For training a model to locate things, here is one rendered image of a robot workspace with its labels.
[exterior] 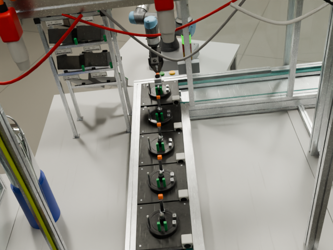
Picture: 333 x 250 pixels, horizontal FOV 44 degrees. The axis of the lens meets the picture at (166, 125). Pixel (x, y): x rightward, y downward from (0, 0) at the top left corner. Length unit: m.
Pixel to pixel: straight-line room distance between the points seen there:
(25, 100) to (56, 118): 1.93
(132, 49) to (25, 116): 1.58
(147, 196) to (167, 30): 1.08
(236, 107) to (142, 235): 1.03
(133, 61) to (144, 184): 1.36
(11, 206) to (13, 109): 2.39
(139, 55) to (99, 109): 0.69
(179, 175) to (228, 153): 0.37
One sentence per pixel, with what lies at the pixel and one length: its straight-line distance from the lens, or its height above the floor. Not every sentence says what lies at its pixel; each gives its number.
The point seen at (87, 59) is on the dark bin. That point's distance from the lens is 2.29.
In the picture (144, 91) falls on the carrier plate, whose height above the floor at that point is 0.97.
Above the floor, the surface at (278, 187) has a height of 0.86.
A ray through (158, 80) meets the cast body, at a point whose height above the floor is 1.08.
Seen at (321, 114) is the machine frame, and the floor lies 1.13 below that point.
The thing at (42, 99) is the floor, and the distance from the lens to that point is 4.57.
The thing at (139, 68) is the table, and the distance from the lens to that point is 3.04.
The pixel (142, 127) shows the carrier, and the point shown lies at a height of 0.97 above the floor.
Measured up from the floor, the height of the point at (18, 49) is 1.97.
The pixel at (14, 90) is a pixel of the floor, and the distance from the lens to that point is 4.88.
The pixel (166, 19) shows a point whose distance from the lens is 1.02.
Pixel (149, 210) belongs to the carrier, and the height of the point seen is 0.97.
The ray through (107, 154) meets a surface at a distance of 2.36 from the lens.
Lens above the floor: 2.44
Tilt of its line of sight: 40 degrees down
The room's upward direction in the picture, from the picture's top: 8 degrees counter-clockwise
